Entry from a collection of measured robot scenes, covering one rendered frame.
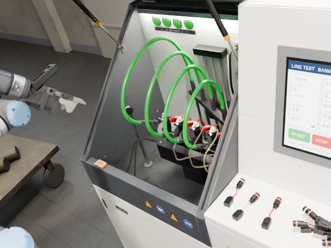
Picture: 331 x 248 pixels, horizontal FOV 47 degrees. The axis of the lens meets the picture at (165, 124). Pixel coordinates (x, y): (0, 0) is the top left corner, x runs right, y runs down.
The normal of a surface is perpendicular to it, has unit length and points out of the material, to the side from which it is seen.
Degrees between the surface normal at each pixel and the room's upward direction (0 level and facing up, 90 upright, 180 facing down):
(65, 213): 0
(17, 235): 7
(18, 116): 90
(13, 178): 0
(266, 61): 76
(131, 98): 90
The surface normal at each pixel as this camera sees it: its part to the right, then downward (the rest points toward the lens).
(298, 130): -0.67, 0.36
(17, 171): -0.24, -0.79
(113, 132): 0.74, 0.23
